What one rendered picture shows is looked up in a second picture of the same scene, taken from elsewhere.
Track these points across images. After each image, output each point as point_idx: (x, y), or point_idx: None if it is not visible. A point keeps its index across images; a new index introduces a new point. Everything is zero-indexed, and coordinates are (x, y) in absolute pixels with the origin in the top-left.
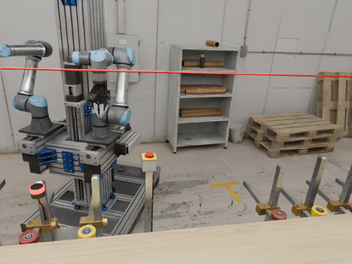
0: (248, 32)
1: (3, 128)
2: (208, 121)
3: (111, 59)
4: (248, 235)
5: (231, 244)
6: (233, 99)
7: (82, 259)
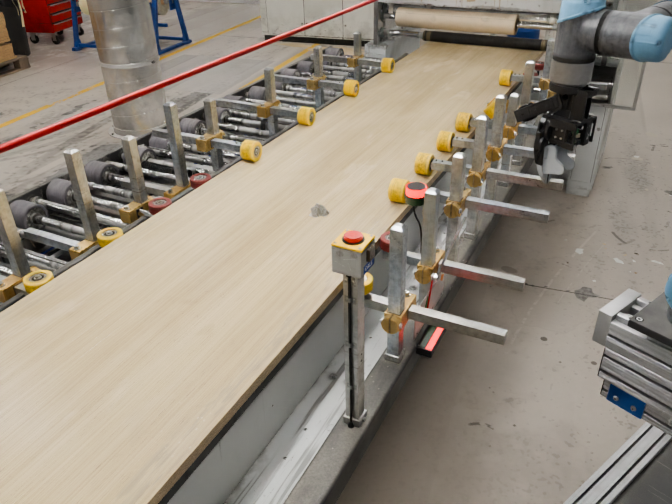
0: None
1: None
2: None
3: (626, 36)
4: (133, 464)
5: (152, 419)
6: None
7: (308, 267)
